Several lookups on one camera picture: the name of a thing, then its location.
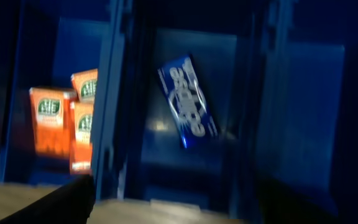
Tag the blue tray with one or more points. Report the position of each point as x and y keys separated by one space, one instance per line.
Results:
x=306 y=109

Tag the orange candy box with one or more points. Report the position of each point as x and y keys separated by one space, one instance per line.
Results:
x=85 y=84
x=81 y=140
x=50 y=124

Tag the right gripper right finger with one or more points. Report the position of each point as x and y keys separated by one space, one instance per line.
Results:
x=284 y=205

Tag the blue candy pack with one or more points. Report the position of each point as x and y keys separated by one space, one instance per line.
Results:
x=186 y=99

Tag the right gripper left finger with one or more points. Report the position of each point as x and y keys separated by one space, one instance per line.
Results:
x=64 y=205

